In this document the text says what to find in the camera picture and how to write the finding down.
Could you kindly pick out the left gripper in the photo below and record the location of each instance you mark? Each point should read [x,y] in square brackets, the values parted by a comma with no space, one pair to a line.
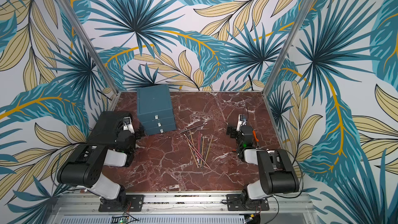
[138,134]

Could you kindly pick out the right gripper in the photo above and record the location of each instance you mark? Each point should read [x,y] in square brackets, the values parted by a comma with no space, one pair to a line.
[234,131]

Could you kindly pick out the teal drawer cabinet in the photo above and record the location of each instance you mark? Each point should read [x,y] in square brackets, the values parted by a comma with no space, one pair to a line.
[154,109]

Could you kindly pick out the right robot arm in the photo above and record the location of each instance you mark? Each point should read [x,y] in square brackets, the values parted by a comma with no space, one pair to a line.
[276,172]

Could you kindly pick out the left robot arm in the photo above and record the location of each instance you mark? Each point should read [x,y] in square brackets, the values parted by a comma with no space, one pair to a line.
[112,143]

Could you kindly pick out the dark pencil near cabinet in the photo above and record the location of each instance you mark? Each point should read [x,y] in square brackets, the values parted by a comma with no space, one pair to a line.
[194,127]

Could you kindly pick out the red pencil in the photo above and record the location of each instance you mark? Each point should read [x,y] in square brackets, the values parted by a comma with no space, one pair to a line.
[199,149]

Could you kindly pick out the brown pencil right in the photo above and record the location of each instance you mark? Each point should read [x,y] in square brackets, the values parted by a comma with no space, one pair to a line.
[208,148]

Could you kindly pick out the small circuit board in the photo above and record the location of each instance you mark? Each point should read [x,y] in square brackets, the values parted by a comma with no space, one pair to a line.
[119,219]

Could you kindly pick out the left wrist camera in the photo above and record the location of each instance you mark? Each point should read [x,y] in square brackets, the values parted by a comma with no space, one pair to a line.
[127,125]

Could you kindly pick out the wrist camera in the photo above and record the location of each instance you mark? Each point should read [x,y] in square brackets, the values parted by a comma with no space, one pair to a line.
[242,120]
[127,125]

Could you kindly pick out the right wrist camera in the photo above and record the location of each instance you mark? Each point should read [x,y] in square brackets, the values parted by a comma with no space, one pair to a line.
[242,120]

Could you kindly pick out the orange handled tool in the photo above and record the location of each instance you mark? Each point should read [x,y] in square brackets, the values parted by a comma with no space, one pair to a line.
[255,137]

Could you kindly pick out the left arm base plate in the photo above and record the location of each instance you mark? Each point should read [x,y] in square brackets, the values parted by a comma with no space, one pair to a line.
[128,203]

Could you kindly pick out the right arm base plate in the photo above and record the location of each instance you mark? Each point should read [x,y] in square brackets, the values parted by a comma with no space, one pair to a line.
[239,202]

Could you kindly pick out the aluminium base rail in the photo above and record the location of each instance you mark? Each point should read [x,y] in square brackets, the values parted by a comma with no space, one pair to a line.
[196,207]

